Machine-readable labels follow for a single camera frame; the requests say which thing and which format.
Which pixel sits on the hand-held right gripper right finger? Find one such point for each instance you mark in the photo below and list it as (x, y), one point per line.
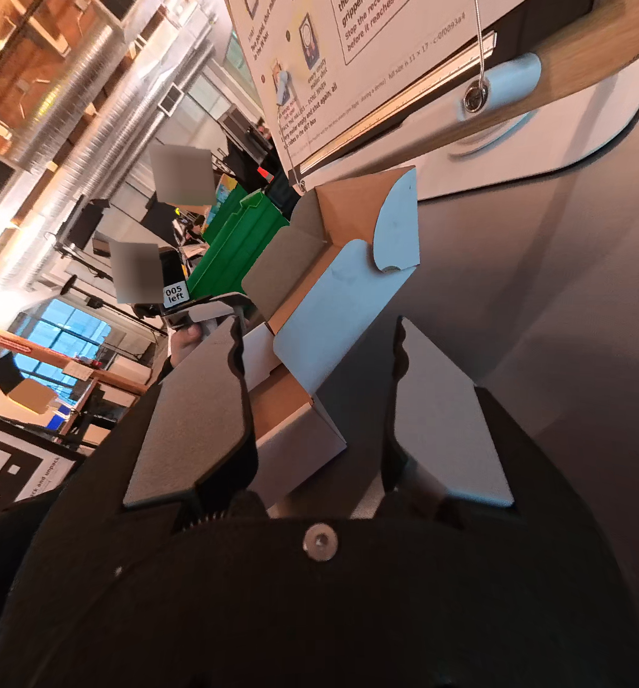
(443, 430)

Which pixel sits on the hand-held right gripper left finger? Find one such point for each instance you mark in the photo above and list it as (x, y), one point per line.
(190, 430)

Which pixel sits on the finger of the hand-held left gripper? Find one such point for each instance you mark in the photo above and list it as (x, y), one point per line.
(212, 313)

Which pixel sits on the green plastic bin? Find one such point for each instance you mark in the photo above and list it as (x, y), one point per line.
(228, 242)

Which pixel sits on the white cardboard mailer box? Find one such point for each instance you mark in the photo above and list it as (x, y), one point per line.
(330, 301)

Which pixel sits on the black monitor on arm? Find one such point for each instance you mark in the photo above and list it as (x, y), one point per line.
(83, 223)

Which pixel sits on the person's left hand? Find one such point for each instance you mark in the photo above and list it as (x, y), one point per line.
(182, 344)

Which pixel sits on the black white tag sign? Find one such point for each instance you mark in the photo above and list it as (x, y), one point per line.
(8, 473)

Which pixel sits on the instruction sheet on wooden stand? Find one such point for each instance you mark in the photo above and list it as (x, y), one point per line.
(593, 48)

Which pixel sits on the silver ventilation duct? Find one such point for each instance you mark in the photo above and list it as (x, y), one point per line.
(72, 97)
(137, 118)

